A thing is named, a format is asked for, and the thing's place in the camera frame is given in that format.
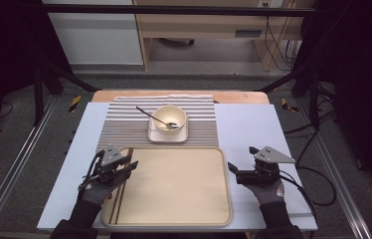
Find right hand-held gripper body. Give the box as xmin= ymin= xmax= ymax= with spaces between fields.
xmin=236 ymin=145 xmax=296 ymax=187

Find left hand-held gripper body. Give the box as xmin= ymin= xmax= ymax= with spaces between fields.
xmin=89 ymin=143 xmax=132 ymax=187

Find white square plate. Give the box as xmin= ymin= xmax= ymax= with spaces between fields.
xmin=147 ymin=118 xmax=189 ymax=144

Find beige rectangular tray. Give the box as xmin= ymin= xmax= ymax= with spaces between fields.
xmin=101 ymin=146 xmax=233 ymax=228

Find metal spoon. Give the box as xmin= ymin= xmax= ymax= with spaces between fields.
xmin=135 ymin=106 xmax=180 ymax=129

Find cream bowl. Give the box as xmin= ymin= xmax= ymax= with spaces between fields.
xmin=152 ymin=105 xmax=188 ymax=136

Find person's right hand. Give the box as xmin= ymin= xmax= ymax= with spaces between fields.
xmin=245 ymin=180 xmax=286 ymax=205

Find person's left hand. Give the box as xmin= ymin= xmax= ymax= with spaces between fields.
xmin=81 ymin=180 xmax=122 ymax=207

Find striped placemat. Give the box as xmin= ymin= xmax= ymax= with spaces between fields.
xmin=95 ymin=94 xmax=220 ymax=153

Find yellow black tape marker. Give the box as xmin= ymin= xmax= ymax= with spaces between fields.
xmin=281 ymin=98 xmax=300 ymax=113
xmin=69 ymin=95 xmax=83 ymax=114

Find black metal stand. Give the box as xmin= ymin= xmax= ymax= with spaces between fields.
xmin=257 ymin=63 xmax=321 ymax=131
xmin=33 ymin=56 xmax=98 ymax=127

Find grey rectangular box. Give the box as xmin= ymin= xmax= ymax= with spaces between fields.
xmin=234 ymin=29 xmax=264 ymax=38

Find white cabinet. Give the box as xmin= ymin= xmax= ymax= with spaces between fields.
xmin=43 ymin=0 xmax=143 ymax=66

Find black curtain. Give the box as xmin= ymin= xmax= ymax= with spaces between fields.
xmin=0 ymin=0 xmax=44 ymax=133
xmin=306 ymin=0 xmax=372 ymax=200

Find wooden desk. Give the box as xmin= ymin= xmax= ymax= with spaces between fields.
xmin=133 ymin=0 xmax=317 ymax=73

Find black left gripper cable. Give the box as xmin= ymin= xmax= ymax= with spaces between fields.
xmin=78 ymin=150 xmax=106 ymax=193

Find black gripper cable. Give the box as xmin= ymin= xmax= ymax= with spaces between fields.
xmin=78 ymin=150 xmax=106 ymax=193
xmin=278 ymin=165 xmax=338 ymax=222

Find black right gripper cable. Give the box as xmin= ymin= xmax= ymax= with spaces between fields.
xmin=278 ymin=165 xmax=338 ymax=222

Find black floor cable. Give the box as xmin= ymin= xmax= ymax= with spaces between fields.
xmin=282 ymin=109 xmax=337 ymax=137
xmin=0 ymin=102 xmax=14 ymax=121

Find aluminium floor rail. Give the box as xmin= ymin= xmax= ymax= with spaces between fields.
xmin=0 ymin=96 xmax=58 ymax=239
xmin=297 ymin=99 xmax=372 ymax=239

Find black hanging cables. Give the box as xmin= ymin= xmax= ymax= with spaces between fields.
xmin=265 ymin=16 xmax=300 ymax=73

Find yellow cable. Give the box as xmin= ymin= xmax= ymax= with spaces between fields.
xmin=267 ymin=0 xmax=297 ymax=72

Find black horizontal frame bar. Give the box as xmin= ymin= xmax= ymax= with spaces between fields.
xmin=41 ymin=4 xmax=317 ymax=18

